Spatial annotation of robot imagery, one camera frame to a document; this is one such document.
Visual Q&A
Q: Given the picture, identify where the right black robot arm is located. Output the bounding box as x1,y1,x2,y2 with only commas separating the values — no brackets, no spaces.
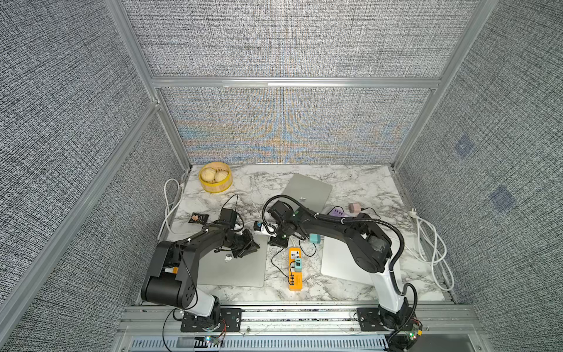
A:
261,194,419,334

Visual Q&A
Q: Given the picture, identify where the pink charger plug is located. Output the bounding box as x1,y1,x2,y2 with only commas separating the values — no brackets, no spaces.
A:
348,202,362,214

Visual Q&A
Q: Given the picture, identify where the small black snack packet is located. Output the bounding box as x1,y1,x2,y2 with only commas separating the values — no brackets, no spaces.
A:
189,213,209,224

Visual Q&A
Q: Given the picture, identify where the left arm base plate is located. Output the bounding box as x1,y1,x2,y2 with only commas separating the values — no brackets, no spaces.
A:
180,308,243,333

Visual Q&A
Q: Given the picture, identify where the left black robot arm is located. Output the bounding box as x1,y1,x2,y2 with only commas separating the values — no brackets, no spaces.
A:
141,208,260,328

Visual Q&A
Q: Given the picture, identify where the aluminium front rail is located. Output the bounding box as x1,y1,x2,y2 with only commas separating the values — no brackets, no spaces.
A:
110,302,494,351

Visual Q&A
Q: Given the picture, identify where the purple power strip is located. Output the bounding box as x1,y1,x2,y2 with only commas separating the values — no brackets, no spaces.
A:
328,207,350,218

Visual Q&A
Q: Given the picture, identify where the silver laptop front right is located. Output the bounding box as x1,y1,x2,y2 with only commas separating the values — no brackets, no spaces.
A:
321,238,372,285

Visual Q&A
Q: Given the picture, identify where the white cable at left edge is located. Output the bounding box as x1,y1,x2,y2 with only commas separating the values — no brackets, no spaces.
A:
157,177,194,241

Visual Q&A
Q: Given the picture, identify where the white power strip cable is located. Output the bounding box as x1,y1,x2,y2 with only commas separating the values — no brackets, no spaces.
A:
408,207,455,292

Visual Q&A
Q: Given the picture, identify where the orange power strip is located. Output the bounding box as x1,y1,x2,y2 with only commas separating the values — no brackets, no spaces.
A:
288,247,303,292

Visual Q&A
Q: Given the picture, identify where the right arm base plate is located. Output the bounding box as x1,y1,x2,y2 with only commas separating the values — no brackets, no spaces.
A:
356,307,399,332

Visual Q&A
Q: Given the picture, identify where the yellow wooden steamer basket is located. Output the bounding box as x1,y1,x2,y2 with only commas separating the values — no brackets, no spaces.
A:
198,161,233,194

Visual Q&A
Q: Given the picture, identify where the silver laptop at back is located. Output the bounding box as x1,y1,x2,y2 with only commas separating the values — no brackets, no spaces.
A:
282,174,333,212

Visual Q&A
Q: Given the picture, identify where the right steamed bun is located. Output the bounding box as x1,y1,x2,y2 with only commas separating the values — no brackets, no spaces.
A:
214,170,229,183

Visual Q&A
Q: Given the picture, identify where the silver laptop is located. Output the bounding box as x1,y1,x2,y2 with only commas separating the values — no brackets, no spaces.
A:
197,235,268,287
282,174,333,212
321,238,372,285

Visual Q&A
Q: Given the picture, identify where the black cable laptop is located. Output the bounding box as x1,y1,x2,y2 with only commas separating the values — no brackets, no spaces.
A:
270,248,291,279

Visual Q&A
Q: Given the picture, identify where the silver laptop front left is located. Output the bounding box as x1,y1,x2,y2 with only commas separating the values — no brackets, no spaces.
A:
197,235,268,287

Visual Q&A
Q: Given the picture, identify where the left steamed bun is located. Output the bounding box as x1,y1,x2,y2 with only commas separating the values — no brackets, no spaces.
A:
200,167,217,183

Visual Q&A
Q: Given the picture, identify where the steamed bun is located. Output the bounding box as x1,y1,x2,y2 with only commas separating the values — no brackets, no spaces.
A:
214,170,229,183
200,167,217,183

